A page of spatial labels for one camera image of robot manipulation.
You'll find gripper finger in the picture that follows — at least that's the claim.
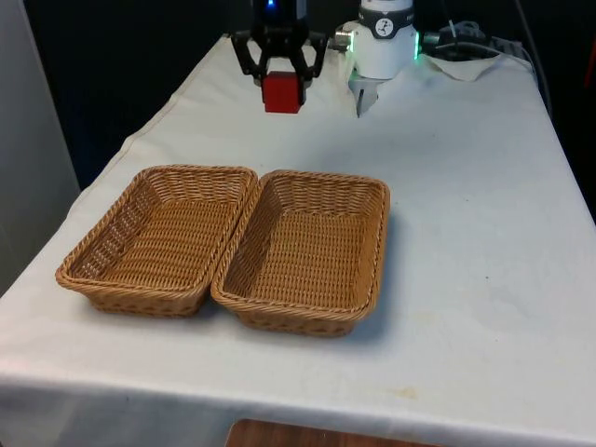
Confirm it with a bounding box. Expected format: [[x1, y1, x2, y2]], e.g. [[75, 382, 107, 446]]
[[287, 28, 328, 104], [231, 28, 272, 88]]

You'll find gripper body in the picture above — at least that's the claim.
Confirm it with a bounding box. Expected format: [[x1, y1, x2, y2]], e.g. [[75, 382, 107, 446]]
[[251, 0, 309, 40]]

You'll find red cube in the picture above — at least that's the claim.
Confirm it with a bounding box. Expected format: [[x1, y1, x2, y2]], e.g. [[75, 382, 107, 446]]
[[261, 70, 303, 114]]

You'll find wicker basket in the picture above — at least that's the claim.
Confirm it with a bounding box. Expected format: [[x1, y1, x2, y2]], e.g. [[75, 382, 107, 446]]
[[210, 169, 391, 338], [55, 163, 260, 318]]

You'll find grey cable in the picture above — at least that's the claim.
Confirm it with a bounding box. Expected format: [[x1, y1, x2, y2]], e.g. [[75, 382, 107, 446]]
[[515, 0, 554, 117]]

